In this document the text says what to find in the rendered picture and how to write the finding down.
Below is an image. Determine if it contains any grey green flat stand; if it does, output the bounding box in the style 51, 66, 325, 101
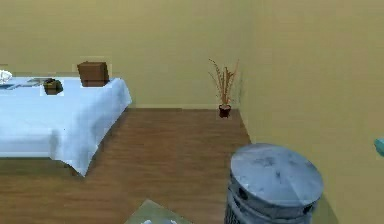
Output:
123, 198, 194, 224

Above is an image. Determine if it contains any bed with pale blue sheet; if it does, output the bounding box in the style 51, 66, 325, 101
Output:
0, 76, 133, 178

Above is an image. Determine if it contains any white crumpled pillow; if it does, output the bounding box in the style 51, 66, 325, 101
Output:
0, 69, 13, 85

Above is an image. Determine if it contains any dark olive small object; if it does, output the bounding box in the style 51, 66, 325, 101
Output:
43, 78, 64, 96

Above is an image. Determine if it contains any grey metal bin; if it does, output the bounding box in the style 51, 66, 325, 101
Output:
224, 143, 325, 224

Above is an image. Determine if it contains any teal object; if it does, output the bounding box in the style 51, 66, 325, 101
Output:
373, 138, 384, 157

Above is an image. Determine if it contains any brown cardboard box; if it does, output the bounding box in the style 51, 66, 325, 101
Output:
77, 61, 110, 88

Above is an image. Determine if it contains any dry orange potted plant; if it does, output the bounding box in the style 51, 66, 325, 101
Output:
208, 58, 240, 119

